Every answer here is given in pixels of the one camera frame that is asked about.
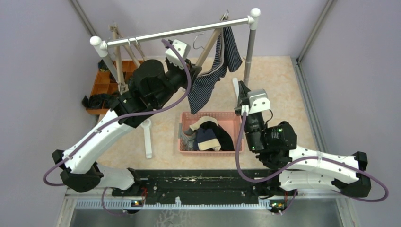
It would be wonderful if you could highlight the orange wooden divider tray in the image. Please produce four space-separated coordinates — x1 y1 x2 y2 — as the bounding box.
86 60 145 115

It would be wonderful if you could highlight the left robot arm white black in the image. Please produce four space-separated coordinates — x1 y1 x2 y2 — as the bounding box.
52 59 202 196

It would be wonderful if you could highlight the black rolled cloth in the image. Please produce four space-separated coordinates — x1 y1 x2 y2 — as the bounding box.
81 93 110 109

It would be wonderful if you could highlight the dark striped underwear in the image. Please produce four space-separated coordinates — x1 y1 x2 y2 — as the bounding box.
188 27 243 114

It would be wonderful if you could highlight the green patterned rolled cloth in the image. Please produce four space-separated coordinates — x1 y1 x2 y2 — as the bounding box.
97 60 109 72

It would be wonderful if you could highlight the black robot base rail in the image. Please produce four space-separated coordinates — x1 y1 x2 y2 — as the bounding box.
111 170 297 208

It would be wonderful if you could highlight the black underwear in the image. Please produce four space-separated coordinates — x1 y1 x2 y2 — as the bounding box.
200 121 234 151

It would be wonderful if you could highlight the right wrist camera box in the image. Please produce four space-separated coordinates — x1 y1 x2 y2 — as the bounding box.
241 89 271 116

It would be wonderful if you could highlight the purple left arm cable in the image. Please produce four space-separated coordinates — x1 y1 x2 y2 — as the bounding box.
42 39 192 217

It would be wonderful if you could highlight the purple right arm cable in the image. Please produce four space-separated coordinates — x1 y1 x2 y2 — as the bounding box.
235 111 390 215

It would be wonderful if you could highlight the white metal clothes rack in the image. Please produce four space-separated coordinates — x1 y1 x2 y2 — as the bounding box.
89 8 261 160

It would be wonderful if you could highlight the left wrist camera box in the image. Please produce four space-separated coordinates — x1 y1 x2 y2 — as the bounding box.
164 39 191 69

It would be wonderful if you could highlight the beige clip hanger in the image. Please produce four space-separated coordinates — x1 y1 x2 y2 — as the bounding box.
191 28 223 68
124 41 147 67
110 24 146 68
109 23 128 95

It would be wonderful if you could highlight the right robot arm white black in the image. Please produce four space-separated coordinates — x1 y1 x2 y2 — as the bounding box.
235 81 371 198

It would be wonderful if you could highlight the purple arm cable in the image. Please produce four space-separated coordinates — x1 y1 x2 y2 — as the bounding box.
235 111 390 215
42 39 192 217

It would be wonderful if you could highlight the navy blue underwear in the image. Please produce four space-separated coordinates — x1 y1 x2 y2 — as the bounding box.
189 116 221 151

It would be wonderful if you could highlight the green patterned tie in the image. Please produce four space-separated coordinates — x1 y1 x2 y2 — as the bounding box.
107 73 120 98

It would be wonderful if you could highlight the pink plastic basket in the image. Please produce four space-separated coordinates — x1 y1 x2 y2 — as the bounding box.
178 112 244 156

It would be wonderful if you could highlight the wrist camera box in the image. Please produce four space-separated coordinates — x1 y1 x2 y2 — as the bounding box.
164 39 191 69
241 89 271 116

